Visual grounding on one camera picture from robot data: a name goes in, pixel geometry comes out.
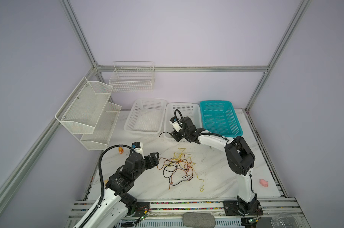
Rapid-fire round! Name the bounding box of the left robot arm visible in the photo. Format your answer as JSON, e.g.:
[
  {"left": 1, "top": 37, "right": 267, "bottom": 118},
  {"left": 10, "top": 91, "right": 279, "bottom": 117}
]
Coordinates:
[{"left": 75, "top": 142, "right": 160, "bottom": 228}]

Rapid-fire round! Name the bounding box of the middle white plastic basket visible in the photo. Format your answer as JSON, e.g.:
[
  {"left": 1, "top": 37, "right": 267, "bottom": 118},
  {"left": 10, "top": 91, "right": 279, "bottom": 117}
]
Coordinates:
[{"left": 162, "top": 103, "right": 203, "bottom": 142}]

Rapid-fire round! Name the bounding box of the left white plastic basket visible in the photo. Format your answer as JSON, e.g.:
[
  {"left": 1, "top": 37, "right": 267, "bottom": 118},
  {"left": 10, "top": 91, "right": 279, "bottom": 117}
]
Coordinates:
[{"left": 124, "top": 98, "right": 167, "bottom": 135}]

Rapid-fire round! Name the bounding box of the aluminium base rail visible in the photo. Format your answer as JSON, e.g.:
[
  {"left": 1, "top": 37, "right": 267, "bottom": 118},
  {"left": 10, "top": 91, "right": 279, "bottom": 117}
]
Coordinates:
[{"left": 64, "top": 197, "right": 311, "bottom": 228}]

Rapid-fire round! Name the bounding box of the grey fabric pad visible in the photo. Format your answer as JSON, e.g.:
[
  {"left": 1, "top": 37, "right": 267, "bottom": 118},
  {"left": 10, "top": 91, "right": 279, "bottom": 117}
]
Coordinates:
[{"left": 182, "top": 212, "right": 216, "bottom": 228}]

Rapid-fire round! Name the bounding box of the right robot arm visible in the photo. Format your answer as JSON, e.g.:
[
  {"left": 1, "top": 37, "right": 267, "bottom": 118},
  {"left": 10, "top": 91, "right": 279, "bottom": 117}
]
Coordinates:
[{"left": 169, "top": 116, "right": 258, "bottom": 216}]

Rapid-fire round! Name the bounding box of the pink small toy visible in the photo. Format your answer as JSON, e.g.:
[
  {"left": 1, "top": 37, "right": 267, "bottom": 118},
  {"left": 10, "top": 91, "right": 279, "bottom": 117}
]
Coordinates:
[{"left": 259, "top": 179, "right": 269, "bottom": 188}]

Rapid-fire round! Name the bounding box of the white plastic basket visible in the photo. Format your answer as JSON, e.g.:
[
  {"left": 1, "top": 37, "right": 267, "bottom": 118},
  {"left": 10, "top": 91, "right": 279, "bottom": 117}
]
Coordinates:
[
  {"left": 162, "top": 103, "right": 203, "bottom": 142},
  {"left": 124, "top": 98, "right": 167, "bottom": 135}
]

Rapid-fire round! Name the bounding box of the white two-tier mesh shelf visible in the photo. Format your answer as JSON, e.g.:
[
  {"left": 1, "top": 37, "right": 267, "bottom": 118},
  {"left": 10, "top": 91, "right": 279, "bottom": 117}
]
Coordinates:
[{"left": 55, "top": 78, "right": 122, "bottom": 151}]

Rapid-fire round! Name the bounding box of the orange bear toy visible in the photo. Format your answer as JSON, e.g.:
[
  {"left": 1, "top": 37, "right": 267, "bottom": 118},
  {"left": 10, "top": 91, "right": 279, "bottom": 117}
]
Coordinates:
[{"left": 118, "top": 147, "right": 124, "bottom": 154}]

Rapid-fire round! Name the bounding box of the clear plastic container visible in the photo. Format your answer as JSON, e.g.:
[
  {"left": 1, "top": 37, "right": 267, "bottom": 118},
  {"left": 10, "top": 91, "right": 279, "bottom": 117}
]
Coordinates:
[{"left": 271, "top": 213, "right": 300, "bottom": 228}]

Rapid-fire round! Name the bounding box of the teal plastic basket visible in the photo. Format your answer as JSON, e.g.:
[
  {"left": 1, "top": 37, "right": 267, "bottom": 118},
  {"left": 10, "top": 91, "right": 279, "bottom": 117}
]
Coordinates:
[{"left": 199, "top": 100, "right": 243, "bottom": 138}]

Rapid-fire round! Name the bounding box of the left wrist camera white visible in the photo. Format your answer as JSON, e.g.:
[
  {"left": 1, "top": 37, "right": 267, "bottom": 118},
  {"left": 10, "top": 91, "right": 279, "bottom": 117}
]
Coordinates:
[{"left": 131, "top": 142, "right": 144, "bottom": 157}]

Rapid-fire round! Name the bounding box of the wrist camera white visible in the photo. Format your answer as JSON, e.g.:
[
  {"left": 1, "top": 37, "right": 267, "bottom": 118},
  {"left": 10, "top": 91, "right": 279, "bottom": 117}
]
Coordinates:
[
  {"left": 169, "top": 117, "right": 182, "bottom": 132},
  {"left": 131, "top": 142, "right": 144, "bottom": 157}
]

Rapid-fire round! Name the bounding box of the white wire wall basket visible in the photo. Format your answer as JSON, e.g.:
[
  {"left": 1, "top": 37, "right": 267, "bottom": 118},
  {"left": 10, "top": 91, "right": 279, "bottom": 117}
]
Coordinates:
[{"left": 109, "top": 61, "right": 155, "bottom": 92}]

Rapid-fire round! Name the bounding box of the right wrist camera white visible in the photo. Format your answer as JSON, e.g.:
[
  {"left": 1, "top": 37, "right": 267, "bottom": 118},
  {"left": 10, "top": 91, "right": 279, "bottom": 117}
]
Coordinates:
[{"left": 169, "top": 117, "right": 182, "bottom": 132}]

